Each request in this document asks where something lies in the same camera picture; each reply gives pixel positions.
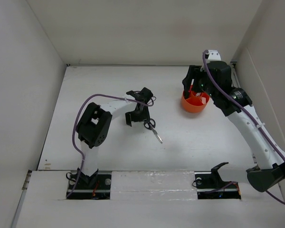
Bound red gel pen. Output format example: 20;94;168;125
186;79;194;98

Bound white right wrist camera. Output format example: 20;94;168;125
203;50;221;62

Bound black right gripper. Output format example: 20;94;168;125
182;65;218;99

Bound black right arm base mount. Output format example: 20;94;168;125
192;162;241;200

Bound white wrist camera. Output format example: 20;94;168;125
126;90;137;97
203;50;221;62

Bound black handled scissors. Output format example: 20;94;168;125
144;118;163;144

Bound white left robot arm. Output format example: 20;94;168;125
75;87;155;189

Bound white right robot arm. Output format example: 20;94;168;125
182;61;285;192

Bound orange round desk organizer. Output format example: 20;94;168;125
180;92;210;113

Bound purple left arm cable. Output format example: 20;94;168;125
66;94;156;199

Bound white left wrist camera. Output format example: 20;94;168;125
126;90;137;97

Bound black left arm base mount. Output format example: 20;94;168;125
66;172;112;200

